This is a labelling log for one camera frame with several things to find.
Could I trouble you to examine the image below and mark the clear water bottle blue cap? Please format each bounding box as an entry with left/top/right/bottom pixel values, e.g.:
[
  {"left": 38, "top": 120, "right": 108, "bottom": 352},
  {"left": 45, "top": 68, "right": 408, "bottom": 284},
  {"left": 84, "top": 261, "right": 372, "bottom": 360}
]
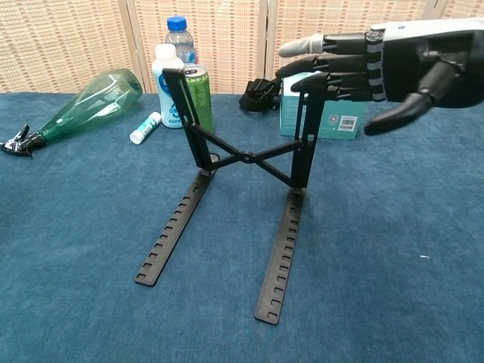
[{"left": 165, "top": 15, "right": 198, "bottom": 67}]

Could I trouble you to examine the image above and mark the black folding laptop stand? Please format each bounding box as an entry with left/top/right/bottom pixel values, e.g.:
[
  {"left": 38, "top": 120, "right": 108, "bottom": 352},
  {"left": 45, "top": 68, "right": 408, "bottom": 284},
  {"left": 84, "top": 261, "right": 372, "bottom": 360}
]
[{"left": 134, "top": 67, "right": 327, "bottom": 325}]

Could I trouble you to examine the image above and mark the blue felt table cover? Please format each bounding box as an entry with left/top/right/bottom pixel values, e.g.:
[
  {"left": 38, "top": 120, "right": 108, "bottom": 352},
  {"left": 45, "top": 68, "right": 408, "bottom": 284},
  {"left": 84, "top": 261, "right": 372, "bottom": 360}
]
[{"left": 0, "top": 92, "right": 484, "bottom": 363}]

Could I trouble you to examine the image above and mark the white yogurt drink bottle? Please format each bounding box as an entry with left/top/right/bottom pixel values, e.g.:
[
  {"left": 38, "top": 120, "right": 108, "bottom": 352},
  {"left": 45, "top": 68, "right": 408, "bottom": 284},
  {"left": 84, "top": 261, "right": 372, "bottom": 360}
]
[{"left": 151, "top": 43, "right": 188, "bottom": 130}]

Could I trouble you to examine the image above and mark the green drink can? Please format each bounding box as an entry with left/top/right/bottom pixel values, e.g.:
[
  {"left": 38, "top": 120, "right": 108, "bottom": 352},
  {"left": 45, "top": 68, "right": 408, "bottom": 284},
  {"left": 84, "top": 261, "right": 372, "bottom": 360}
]
[{"left": 182, "top": 64, "right": 216, "bottom": 134}]

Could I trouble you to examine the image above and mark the teal product box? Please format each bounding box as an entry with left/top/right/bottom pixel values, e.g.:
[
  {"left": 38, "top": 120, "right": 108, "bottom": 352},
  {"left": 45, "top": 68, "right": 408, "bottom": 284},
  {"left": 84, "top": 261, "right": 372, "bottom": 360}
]
[{"left": 278, "top": 71, "right": 367, "bottom": 140}]

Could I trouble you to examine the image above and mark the woven bamboo folding screen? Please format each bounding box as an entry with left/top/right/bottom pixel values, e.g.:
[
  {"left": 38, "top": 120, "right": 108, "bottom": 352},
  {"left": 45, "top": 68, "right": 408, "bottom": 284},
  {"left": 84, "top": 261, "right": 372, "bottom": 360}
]
[{"left": 0, "top": 0, "right": 484, "bottom": 96}]

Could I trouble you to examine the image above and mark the small white green tube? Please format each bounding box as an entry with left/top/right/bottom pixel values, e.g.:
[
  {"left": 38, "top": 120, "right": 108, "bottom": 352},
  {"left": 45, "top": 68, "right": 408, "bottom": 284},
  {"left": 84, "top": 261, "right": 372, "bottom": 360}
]
[{"left": 129, "top": 111, "right": 163, "bottom": 145}]

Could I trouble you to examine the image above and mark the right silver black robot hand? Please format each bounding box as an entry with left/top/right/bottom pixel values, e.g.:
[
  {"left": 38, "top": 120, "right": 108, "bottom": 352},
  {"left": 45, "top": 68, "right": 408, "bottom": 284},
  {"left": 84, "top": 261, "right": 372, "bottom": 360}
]
[{"left": 275, "top": 17, "right": 484, "bottom": 137}]

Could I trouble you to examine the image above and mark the green plastic spray bottle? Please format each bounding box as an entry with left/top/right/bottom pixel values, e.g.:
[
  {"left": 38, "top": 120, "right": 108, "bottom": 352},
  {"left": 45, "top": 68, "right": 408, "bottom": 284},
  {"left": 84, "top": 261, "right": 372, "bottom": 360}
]
[{"left": 0, "top": 68, "right": 144, "bottom": 159}]

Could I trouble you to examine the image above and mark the black strap bundle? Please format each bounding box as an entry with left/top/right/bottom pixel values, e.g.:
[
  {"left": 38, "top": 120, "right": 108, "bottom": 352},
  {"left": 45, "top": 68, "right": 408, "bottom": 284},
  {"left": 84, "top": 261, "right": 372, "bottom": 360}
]
[{"left": 238, "top": 76, "right": 284, "bottom": 113}]

